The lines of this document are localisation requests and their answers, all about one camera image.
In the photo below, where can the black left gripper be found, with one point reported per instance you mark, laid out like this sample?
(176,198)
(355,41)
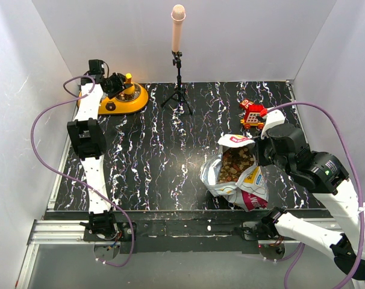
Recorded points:
(120,80)

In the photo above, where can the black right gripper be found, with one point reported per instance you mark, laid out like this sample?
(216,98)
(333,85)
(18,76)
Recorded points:
(259,145)

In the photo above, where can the yellow plastic food scoop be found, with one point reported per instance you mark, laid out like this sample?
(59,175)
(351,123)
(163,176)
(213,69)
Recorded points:
(129,86)

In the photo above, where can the white cartoon pet food bag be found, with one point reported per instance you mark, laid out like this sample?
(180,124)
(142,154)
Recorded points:
(232,173)

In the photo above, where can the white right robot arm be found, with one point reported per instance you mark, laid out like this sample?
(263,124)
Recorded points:
(323,175)

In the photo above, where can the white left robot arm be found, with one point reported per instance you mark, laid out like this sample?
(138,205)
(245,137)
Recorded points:
(90,145)

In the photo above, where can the yellow double pet bowl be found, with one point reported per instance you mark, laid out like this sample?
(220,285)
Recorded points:
(125,100)

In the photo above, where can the red yellow toy block truck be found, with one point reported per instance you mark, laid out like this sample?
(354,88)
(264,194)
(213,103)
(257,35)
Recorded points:
(252,117)

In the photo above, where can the black tripod stand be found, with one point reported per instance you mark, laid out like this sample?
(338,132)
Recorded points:
(180,92)

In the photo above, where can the pink microphone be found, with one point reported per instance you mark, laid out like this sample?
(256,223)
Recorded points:
(178,16)

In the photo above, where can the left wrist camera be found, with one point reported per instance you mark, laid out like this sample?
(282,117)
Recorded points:
(96,67)

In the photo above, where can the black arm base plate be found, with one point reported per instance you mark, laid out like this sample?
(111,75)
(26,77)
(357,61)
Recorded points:
(194,231)

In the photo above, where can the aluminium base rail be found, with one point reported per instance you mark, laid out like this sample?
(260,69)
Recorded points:
(193,253)

